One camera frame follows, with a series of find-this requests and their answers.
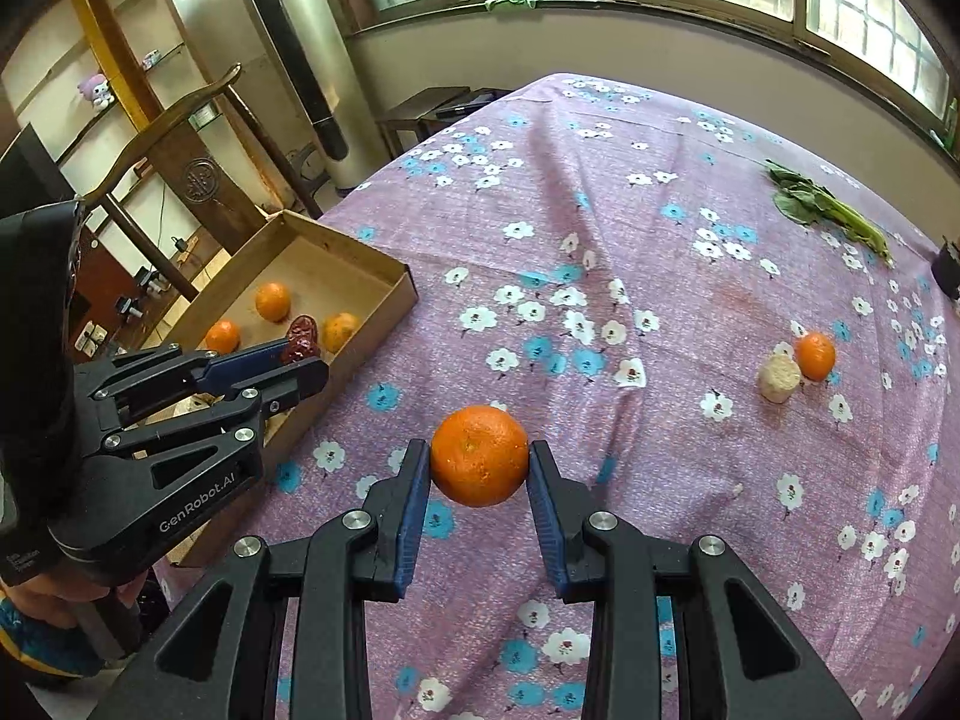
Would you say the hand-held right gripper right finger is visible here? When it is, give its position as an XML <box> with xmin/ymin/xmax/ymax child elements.
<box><xmin>526</xmin><ymin>441</ymin><xmax>863</xmax><ymax>720</ymax></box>

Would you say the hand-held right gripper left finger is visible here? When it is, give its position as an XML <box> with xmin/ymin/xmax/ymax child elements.
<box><xmin>90</xmin><ymin>439</ymin><xmax>432</xmax><ymax>720</ymax></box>

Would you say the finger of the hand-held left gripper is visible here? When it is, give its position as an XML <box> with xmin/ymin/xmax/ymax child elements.
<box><xmin>75</xmin><ymin>340</ymin><xmax>291</xmax><ymax>422</ymax></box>
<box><xmin>90</xmin><ymin>358</ymin><xmax>331</xmax><ymax>492</ymax></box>

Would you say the small red date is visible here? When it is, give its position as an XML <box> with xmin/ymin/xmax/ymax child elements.
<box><xmin>279</xmin><ymin>313</ymin><xmax>323</xmax><ymax>365</ymax></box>

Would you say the brown cardboard box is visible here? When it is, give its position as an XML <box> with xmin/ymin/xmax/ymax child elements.
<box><xmin>161</xmin><ymin>210</ymin><xmax>417</xmax><ymax>567</ymax></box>

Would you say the person's left forearm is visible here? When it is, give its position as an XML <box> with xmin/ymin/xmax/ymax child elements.
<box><xmin>0</xmin><ymin>570</ymin><xmax>113</xmax><ymax>683</ymax></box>

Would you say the carved wooden chair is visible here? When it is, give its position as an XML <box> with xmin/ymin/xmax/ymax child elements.
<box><xmin>75</xmin><ymin>64</ymin><xmax>323</xmax><ymax>301</ymax></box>

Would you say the purple floral tablecloth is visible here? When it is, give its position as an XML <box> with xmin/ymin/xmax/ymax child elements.
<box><xmin>259</xmin><ymin>73</ymin><xmax>960</xmax><ymax>720</ymax></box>

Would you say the beige biscuit piece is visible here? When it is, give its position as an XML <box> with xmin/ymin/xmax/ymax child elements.
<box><xmin>757</xmin><ymin>356</ymin><xmax>802</xmax><ymax>406</ymax></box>

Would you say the dark wooden bench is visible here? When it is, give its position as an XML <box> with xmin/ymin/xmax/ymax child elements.
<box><xmin>375</xmin><ymin>86</ymin><xmax>511</xmax><ymax>158</ymax></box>

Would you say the white tower air conditioner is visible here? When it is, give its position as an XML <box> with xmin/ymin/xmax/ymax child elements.
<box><xmin>184</xmin><ymin>0</ymin><xmax>368</xmax><ymax>192</ymax></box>

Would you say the green leafy vegetable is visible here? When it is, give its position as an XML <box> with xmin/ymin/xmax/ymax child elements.
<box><xmin>765</xmin><ymin>160</ymin><xmax>895</xmax><ymax>269</ymax></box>

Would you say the black object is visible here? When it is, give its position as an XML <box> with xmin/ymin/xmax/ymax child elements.
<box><xmin>932</xmin><ymin>236</ymin><xmax>960</xmax><ymax>301</ymax></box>

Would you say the wooden wall shelf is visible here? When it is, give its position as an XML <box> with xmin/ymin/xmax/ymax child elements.
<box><xmin>0</xmin><ymin>0</ymin><xmax>188</xmax><ymax>166</ymax></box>

